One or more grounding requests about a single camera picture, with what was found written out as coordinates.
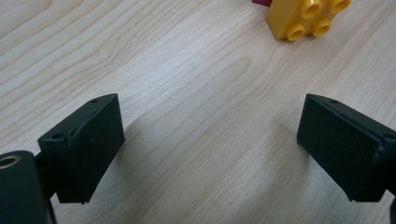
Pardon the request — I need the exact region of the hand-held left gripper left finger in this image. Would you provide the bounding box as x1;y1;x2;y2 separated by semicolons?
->
36;92;126;205

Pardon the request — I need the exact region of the yellow toy building block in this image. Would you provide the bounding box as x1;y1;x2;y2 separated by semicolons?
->
265;0;353;42

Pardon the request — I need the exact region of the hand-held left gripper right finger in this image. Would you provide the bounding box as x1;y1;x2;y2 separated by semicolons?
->
296;92;396;203

